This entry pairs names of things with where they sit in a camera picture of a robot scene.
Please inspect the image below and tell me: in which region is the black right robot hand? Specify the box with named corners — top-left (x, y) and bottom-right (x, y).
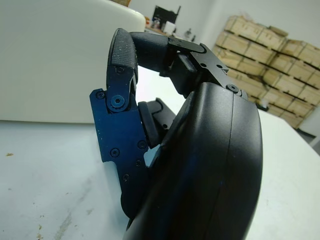
top-left (89, 27), bottom-right (264, 240)

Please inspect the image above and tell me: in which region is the white two-slot toaster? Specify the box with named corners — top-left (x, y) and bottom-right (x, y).
top-left (0, 0), bottom-right (147, 125)

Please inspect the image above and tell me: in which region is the wooden crate stack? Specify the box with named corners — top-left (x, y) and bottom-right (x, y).
top-left (211, 14), bottom-right (291, 106)
top-left (259, 38), bottom-right (320, 130)

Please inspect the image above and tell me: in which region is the small white box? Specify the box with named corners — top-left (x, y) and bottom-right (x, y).
top-left (164, 21), bottom-right (176, 34)

